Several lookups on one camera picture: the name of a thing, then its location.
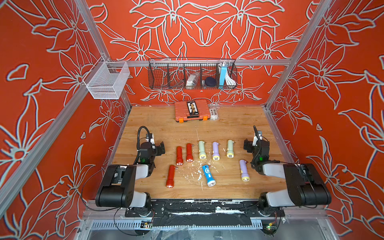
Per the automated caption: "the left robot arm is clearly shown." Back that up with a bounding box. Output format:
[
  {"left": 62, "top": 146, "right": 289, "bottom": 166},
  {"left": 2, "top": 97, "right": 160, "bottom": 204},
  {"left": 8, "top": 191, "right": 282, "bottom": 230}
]
[{"left": 95, "top": 126, "right": 166, "bottom": 211}]

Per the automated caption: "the black wire basket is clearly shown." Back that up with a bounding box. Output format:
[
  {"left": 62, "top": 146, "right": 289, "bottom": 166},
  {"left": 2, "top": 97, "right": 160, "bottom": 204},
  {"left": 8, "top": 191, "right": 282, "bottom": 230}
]
[{"left": 148, "top": 58, "right": 238, "bottom": 90}]

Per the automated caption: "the white packet in basket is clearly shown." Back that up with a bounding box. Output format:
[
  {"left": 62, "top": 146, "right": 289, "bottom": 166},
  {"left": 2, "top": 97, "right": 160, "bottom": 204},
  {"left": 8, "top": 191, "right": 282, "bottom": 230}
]
[{"left": 186, "top": 73, "right": 199, "bottom": 90}]

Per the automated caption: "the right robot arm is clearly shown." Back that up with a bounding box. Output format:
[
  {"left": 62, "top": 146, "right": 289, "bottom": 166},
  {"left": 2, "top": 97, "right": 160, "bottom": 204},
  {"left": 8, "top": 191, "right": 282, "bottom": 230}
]
[{"left": 244, "top": 126, "right": 332, "bottom": 211}]

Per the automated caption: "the red flashlight front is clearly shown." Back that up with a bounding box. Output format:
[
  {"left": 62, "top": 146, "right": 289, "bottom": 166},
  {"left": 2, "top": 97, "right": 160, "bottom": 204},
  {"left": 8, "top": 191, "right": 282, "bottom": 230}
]
[{"left": 166, "top": 165, "right": 177, "bottom": 188}]

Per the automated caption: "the light blue box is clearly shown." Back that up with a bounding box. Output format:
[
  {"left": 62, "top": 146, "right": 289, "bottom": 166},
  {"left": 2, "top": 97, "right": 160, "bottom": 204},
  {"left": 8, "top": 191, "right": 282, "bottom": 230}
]
[{"left": 218, "top": 65, "right": 227, "bottom": 89}]

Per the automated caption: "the orange tool case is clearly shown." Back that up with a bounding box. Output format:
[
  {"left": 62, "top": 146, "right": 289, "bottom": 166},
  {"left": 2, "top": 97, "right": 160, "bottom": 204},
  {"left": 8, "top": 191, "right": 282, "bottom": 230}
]
[{"left": 175, "top": 100, "right": 211, "bottom": 123}]

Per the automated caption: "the purple flashlight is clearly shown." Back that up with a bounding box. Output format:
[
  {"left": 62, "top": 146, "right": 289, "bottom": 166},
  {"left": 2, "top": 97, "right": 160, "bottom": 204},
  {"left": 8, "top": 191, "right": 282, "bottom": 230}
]
[
  {"left": 212, "top": 142, "right": 221, "bottom": 161},
  {"left": 239, "top": 160, "right": 250, "bottom": 182}
]

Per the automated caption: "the plastic bag with stickers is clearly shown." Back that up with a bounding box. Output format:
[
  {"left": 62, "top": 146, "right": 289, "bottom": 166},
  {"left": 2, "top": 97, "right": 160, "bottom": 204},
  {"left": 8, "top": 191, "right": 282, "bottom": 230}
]
[{"left": 209, "top": 107, "right": 219, "bottom": 121}]

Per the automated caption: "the blue flashlight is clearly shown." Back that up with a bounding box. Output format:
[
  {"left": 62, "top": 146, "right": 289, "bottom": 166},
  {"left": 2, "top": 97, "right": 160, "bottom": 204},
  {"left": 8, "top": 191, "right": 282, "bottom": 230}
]
[{"left": 202, "top": 165, "right": 216, "bottom": 187}]

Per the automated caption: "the clear plastic bin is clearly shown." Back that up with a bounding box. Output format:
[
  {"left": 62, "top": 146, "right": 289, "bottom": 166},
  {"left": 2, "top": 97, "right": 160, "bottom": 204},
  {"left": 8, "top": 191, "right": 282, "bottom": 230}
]
[{"left": 84, "top": 62, "right": 130, "bottom": 100}]

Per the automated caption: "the red flashlight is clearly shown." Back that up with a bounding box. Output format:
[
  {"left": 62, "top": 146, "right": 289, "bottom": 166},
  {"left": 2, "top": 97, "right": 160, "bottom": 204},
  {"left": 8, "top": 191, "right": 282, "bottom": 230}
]
[
  {"left": 166, "top": 165, "right": 177, "bottom": 188},
  {"left": 176, "top": 146, "right": 184, "bottom": 166},
  {"left": 186, "top": 143, "right": 194, "bottom": 163}
]

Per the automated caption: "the green flashlight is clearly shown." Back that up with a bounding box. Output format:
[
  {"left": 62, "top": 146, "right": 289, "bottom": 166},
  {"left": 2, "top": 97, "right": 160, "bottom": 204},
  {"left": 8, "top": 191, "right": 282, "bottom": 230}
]
[
  {"left": 199, "top": 141, "right": 207, "bottom": 160},
  {"left": 226, "top": 140, "right": 235, "bottom": 159}
]

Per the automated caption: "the dark blue round case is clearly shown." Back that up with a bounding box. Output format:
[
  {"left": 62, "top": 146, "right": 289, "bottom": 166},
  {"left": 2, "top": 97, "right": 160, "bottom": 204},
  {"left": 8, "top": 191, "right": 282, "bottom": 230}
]
[{"left": 205, "top": 77, "right": 217, "bottom": 88}]

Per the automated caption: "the white cable bundle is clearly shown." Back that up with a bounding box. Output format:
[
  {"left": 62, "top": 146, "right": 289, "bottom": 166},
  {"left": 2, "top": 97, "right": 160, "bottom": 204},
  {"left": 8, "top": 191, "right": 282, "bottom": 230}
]
[{"left": 225, "top": 69, "right": 237, "bottom": 88}]

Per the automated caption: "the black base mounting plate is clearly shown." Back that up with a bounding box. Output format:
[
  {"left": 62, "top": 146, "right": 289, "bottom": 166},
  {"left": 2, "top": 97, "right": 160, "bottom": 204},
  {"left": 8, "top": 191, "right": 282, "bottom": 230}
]
[{"left": 125, "top": 199, "right": 286, "bottom": 229}]

